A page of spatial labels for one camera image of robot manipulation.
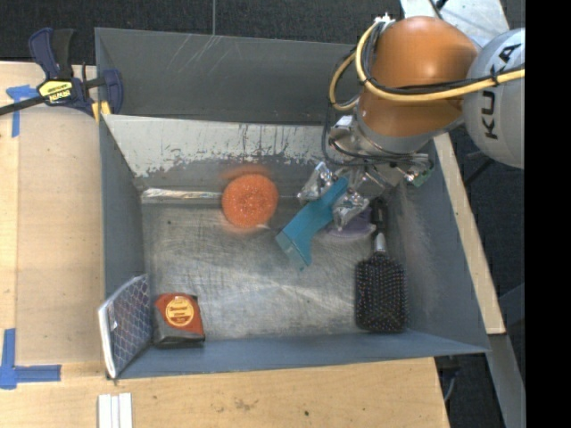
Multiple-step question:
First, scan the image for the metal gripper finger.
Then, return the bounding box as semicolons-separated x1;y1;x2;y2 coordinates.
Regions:
297;161;335;204
332;191;372;233

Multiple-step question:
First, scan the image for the teal blue plastic scraper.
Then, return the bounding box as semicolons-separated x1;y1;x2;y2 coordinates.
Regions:
274;175;351;272

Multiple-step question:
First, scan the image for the purple flat thing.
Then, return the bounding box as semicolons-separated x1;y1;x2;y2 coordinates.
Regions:
324;206;377;239

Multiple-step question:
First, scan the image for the orange round scouring pad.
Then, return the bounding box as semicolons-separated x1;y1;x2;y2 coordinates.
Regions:
220;173;281;230

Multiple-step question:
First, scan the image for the black hairbrush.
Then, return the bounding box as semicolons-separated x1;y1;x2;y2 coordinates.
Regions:
353;197;409;334

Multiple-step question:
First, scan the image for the grey metal bin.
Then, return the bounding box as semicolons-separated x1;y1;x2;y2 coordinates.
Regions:
93;26;493;381

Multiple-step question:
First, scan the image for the orange tape measure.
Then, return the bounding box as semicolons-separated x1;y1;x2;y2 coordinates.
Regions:
152;292;207;347

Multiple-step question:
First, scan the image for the blue patterned notebook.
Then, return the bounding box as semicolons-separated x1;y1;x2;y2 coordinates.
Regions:
96;273;153;380

